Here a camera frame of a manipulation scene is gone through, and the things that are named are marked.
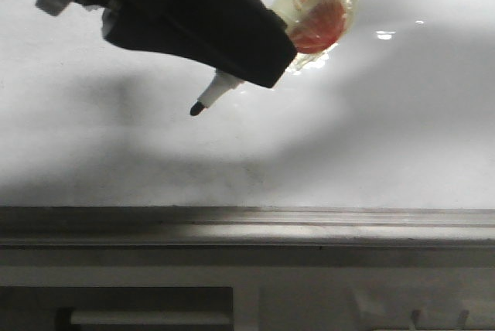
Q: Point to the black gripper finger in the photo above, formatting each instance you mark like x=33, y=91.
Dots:
x=239, y=37

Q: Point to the red magnet taped to marker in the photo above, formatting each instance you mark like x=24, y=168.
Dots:
x=319, y=32

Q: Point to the white whiteboard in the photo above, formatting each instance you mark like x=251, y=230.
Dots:
x=400, y=114

